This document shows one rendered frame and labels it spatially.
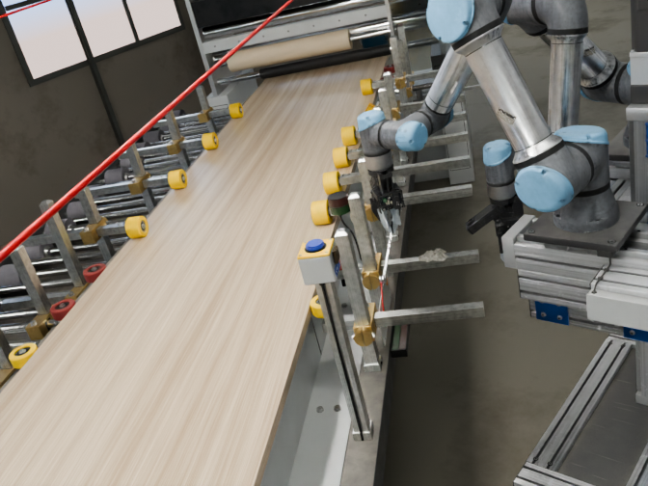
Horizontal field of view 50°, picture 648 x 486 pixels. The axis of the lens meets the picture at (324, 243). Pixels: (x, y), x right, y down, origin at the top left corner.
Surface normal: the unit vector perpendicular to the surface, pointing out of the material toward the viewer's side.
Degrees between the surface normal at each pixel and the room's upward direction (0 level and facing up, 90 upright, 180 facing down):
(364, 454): 0
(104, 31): 90
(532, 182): 97
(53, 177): 90
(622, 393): 0
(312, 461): 0
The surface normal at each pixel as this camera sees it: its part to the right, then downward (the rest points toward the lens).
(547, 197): -0.61, 0.57
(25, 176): 0.75, 0.13
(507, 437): -0.22, -0.87
